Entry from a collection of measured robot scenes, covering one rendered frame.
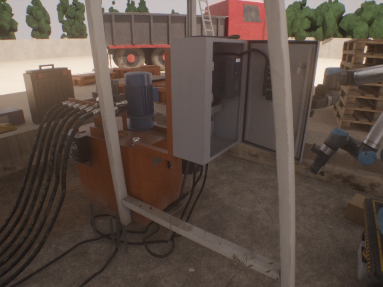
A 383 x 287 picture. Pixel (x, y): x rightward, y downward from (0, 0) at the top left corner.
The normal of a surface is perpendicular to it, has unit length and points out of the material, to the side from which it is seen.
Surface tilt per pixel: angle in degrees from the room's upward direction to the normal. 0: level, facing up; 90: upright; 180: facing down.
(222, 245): 0
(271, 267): 0
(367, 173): 37
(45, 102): 90
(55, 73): 90
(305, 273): 0
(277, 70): 93
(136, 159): 90
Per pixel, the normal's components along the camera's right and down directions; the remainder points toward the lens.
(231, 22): 0.35, 0.28
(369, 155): -0.15, 0.43
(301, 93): -0.76, 0.24
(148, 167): 0.85, 0.19
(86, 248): 0.00, -0.93
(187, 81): -0.59, 0.29
